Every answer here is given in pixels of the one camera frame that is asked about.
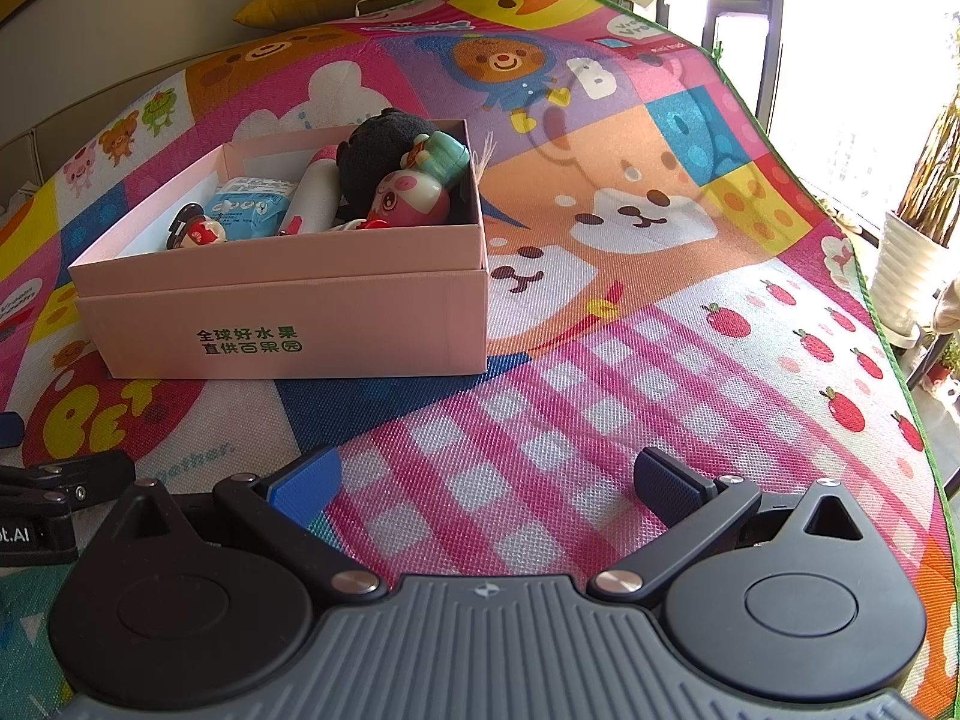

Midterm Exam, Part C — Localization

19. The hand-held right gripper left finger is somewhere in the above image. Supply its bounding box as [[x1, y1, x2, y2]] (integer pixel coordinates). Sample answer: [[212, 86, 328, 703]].
[[86, 445, 380, 601]]

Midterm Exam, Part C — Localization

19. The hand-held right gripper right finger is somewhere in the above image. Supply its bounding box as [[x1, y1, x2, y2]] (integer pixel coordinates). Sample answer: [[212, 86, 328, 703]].
[[587, 446, 875, 605]]

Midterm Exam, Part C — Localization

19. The pink cardboard box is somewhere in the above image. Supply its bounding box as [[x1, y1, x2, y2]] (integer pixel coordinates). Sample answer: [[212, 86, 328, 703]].
[[67, 118, 490, 380]]

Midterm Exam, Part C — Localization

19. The black-haired figure keychain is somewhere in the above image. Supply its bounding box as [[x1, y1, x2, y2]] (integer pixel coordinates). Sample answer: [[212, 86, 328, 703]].
[[166, 202, 226, 250]]

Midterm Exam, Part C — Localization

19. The pink pig toy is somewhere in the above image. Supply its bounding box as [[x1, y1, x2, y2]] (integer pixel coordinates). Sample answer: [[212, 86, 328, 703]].
[[346, 131, 472, 230]]

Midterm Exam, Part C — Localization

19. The colourful cartoon play mat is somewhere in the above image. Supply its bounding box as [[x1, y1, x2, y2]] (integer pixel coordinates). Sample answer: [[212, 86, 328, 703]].
[[0, 0, 960, 720]]

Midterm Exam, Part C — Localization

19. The blue tissue packet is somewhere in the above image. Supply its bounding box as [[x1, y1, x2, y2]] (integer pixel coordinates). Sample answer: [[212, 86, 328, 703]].
[[206, 176, 297, 241]]

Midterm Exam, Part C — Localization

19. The potted plant white pot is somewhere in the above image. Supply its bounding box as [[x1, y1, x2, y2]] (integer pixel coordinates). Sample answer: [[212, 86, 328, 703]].
[[870, 82, 960, 350]]

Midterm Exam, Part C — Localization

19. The black plush toy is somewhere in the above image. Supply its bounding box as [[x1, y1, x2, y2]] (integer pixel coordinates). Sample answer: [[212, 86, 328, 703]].
[[337, 109, 443, 211]]

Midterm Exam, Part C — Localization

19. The beige sofa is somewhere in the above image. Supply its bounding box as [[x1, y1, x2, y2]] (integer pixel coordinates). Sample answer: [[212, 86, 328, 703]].
[[0, 30, 256, 196]]

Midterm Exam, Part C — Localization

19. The yellow cushion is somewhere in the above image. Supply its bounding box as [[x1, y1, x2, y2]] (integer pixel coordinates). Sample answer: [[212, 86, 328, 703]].
[[238, 0, 412, 31]]

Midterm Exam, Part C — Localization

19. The black window frame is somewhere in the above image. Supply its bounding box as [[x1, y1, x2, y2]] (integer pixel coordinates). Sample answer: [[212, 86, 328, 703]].
[[652, 0, 796, 136]]

